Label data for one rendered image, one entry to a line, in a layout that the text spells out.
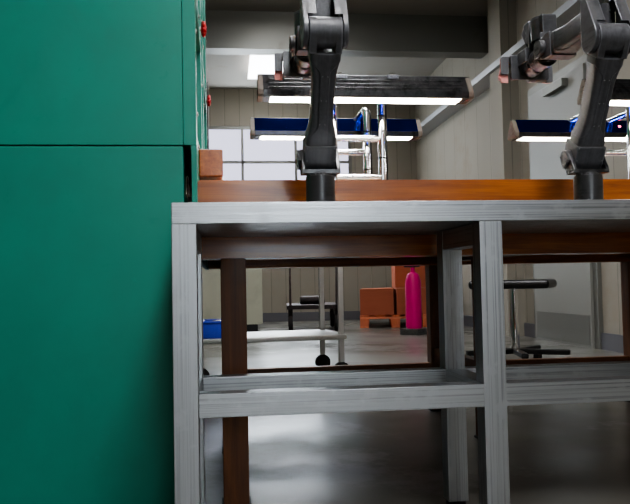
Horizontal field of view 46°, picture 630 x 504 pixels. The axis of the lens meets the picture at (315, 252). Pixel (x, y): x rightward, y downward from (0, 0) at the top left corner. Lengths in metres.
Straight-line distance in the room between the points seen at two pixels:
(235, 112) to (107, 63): 8.74
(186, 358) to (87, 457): 0.49
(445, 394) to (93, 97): 1.01
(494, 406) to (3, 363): 1.05
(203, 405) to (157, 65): 0.81
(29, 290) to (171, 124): 0.49
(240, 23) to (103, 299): 6.16
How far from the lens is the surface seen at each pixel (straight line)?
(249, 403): 1.39
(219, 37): 7.69
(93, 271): 1.75
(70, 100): 1.81
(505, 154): 7.10
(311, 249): 1.78
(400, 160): 10.69
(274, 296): 10.28
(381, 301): 8.47
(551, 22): 2.02
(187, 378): 1.39
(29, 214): 1.79
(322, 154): 1.60
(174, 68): 1.80
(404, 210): 1.42
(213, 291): 7.95
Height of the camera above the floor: 0.52
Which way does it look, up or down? 2 degrees up
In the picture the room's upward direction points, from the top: 1 degrees counter-clockwise
